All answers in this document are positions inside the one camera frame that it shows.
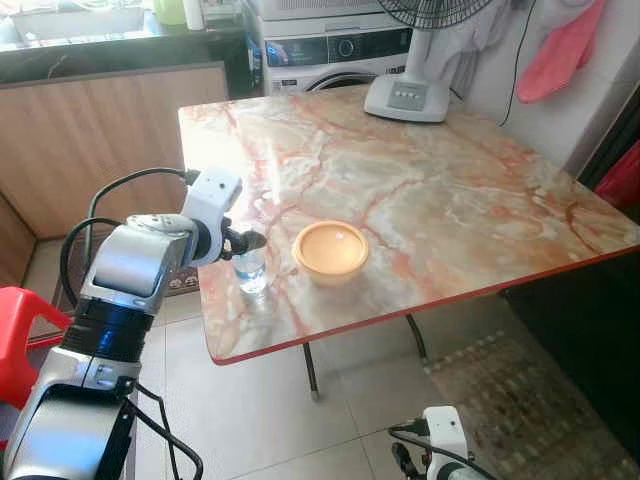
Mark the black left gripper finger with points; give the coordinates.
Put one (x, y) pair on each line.
(255, 246)
(256, 237)

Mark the small clear water bottle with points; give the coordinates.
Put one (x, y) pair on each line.
(250, 275)

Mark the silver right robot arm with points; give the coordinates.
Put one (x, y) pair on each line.
(465, 473)

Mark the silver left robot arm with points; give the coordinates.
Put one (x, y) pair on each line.
(130, 265)

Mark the grey patterned doormat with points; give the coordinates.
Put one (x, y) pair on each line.
(183, 282)

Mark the orange plastic bowl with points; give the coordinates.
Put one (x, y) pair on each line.
(330, 255)

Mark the wooden kitchen cabinet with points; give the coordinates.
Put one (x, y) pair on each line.
(90, 140)

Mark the marble pattern square table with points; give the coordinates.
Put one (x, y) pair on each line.
(430, 190)

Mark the white washing machine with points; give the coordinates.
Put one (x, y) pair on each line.
(330, 50)

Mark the white table fan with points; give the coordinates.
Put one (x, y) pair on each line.
(408, 98)

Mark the red cloth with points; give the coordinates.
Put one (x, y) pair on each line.
(622, 180)

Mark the white plastic bottle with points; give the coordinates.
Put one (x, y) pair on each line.
(194, 13)

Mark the red plastic stool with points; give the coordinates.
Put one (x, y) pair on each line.
(20, 340)

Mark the green plastic cup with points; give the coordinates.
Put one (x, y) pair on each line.
(168, 11)

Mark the black cabinet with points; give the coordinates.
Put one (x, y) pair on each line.
(580, 330)

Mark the steel kitchen sink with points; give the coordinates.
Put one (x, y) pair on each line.
(75, 22)

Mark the grey hanging cloth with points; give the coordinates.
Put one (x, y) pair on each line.
(480, 45)

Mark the pink hanging cloth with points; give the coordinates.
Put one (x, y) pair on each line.
(560, 55)

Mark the brown patterned rug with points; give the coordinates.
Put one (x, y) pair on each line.
(540, 410)

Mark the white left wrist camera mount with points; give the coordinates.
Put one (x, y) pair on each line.
(212, 195)

